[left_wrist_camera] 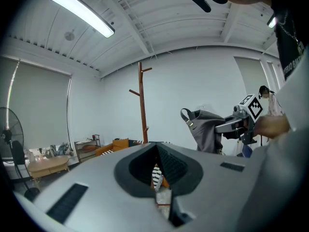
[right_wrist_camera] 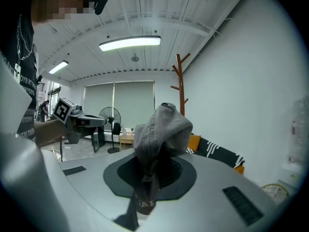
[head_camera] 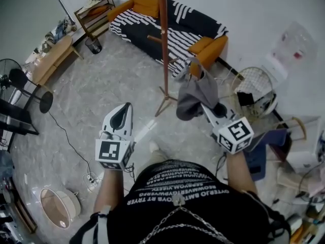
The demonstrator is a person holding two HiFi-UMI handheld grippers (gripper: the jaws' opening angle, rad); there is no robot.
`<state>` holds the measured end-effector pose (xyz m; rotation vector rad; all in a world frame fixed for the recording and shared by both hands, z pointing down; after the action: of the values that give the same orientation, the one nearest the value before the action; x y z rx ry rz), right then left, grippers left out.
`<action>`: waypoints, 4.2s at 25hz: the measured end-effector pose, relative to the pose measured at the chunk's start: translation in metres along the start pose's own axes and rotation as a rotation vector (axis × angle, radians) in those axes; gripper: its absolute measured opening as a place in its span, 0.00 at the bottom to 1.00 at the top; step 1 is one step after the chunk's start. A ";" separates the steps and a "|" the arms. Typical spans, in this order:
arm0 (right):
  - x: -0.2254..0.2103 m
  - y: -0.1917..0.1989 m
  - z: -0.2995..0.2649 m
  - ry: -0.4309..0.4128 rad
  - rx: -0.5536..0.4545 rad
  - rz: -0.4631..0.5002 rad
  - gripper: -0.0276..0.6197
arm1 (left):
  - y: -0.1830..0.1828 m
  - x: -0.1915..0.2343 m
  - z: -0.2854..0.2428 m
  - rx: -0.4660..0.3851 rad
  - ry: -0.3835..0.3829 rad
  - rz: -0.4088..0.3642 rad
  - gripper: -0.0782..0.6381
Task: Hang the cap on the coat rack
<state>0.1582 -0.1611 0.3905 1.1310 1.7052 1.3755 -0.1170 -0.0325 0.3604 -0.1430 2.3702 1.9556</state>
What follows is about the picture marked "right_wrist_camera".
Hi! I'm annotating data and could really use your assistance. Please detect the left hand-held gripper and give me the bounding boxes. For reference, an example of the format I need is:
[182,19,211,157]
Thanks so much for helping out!
[51,97,108,145]

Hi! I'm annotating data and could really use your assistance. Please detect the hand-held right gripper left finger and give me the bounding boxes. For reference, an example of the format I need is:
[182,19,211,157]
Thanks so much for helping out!
[117,153,143,191]

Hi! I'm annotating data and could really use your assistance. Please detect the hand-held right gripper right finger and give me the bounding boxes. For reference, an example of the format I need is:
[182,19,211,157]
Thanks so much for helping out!
[157,155,183,190]

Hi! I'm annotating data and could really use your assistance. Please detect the grey cap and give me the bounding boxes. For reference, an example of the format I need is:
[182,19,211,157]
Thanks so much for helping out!
[113,102,194,232]

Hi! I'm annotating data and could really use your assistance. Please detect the brown wooden coat rack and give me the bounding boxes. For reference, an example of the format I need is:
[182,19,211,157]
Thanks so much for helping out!
[170,53,191,117]

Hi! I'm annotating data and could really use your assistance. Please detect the person's left forearm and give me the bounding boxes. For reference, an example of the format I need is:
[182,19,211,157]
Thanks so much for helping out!
[33,118,68,147]

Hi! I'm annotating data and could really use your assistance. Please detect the small wooden side table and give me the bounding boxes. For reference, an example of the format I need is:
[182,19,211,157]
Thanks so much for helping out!
[119,132,135,147]

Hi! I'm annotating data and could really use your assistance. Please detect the grey roller blind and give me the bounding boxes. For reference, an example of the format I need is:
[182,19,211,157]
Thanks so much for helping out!
[84,83,115,120]
[113,81,155,128]

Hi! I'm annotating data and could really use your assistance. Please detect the orange cushion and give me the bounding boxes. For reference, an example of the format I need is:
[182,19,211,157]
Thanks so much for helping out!
[187,134,202,153]

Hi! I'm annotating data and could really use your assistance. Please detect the black standing fan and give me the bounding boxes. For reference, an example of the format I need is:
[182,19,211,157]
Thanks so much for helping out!
[98,106,122,154]

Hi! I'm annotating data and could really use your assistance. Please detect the black office chair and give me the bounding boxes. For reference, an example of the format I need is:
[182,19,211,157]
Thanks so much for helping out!
[112,122,122,144]

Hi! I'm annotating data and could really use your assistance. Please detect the black white patterned blanket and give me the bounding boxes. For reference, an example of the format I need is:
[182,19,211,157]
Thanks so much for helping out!
[185,136,246,170]

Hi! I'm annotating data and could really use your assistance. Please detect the long ceiling lamp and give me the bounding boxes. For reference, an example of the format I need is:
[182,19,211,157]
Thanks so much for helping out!
[98,35,162,52]
[48,60,70,75]

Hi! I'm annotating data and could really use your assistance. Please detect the person's black printed t-shirt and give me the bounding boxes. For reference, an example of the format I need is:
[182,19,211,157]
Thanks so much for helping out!
[0,13,40,147]

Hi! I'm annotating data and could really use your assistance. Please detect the yellow badminton racket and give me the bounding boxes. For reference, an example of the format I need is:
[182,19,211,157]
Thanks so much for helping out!
[261,183,290,204]

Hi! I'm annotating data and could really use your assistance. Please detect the clear storage shelf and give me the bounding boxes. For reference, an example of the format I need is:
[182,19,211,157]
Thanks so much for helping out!
[286,96,309,165]

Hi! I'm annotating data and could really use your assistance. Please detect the silver chain necklace with pendant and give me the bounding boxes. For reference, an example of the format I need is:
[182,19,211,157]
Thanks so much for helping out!
[13,14,34,84]

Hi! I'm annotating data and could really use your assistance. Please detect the black head-worn camera mount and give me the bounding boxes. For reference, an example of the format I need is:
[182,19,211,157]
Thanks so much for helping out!
[89,0,112,16]

